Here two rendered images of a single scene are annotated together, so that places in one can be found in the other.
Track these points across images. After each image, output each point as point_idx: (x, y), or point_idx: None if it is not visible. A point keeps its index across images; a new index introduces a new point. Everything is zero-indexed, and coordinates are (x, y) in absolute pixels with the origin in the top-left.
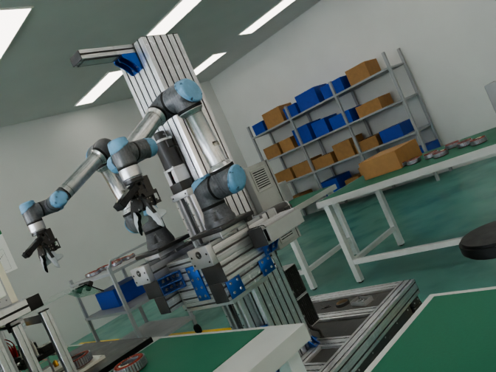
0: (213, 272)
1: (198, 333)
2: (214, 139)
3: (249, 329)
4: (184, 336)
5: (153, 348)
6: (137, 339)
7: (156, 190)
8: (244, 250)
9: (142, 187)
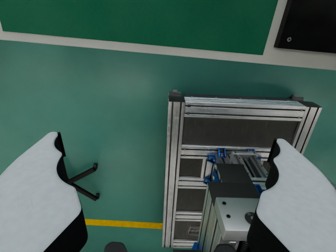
0: (234, 196)
1: (164, 53)
2: None
3: (38, 37)
4: (192, 48)
5: (242, 14)
6: (318, 46)
7: None
8: (204, 242)
9: None
